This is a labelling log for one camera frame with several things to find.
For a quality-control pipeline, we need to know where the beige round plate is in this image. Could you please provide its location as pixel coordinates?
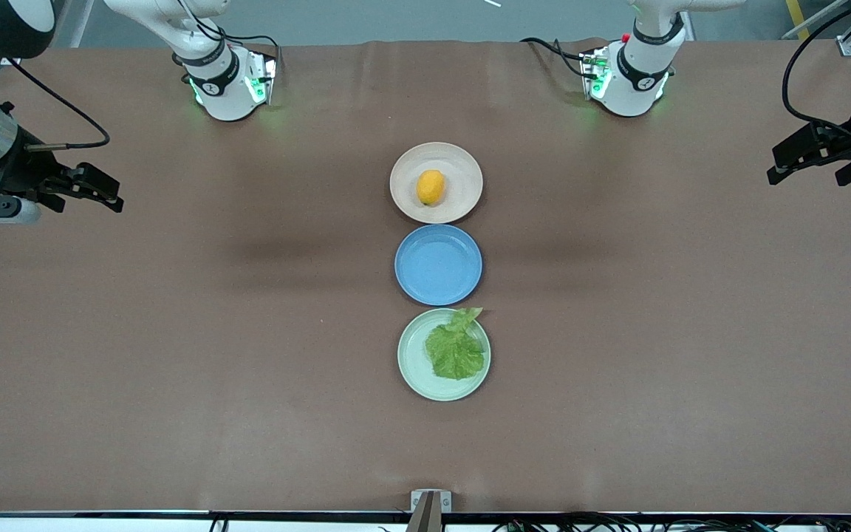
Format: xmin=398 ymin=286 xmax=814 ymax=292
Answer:
xmin=389 ymin=142 xmax=484 ymax=225

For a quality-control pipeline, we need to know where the thin grey metal bar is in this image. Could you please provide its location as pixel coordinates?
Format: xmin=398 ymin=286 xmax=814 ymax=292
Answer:
xmin=780 ymin=0 xmax=851 ymax=39

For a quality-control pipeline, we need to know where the green lettuce leaf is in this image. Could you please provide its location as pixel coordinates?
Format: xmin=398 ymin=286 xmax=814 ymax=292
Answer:
xmin=424 ymin=307 xmax=487 ymax=381

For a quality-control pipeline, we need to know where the black arm base cable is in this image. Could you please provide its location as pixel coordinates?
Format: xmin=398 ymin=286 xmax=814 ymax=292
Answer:
xmin=520 ymin=37 xmax=590 ymax=79
xmin=173 ymin=0 xmax=280 ymax=56

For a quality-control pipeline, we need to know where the black left arm base cable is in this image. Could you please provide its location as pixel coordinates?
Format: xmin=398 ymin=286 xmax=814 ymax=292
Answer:
xmin=520 ymin=37 xmax=590 ymax=79

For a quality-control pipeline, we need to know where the black right arm base cable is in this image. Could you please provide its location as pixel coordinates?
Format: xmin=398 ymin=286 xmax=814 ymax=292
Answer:
xmin=173 ymin=0 xmax=280 ymax=56

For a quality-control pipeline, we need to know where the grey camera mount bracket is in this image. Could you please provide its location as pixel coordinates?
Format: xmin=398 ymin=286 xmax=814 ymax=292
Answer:
xmin=407 ymin=489 xmax=453 ymax=532

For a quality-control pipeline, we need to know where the light green round plate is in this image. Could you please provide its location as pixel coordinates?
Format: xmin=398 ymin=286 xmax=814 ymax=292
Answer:
xmin=397 ymin=308 xmax=491 ymax=402

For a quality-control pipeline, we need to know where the large table cover mat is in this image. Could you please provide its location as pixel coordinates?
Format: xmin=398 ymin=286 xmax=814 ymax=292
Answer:
xmin=0 ymin=38 xmax=851 ymax=514

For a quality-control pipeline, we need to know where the blue round plate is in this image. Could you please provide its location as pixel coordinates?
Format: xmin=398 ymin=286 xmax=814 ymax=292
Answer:
xmin=394 ymin=224 xmax=483 ymax=307

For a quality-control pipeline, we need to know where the yellow lemon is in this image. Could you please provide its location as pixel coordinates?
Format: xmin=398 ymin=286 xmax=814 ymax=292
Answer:
xmin=416 ymin=169 xmax=446 ymax=207

